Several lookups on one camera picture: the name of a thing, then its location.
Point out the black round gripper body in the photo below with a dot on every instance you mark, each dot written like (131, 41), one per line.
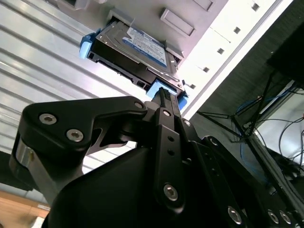
(107, 202)

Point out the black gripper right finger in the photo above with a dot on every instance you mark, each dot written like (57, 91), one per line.
(213, 166)

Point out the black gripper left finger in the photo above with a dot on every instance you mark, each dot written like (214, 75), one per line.
(71, 118)

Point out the hard disk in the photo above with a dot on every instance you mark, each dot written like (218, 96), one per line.
(147, 45)

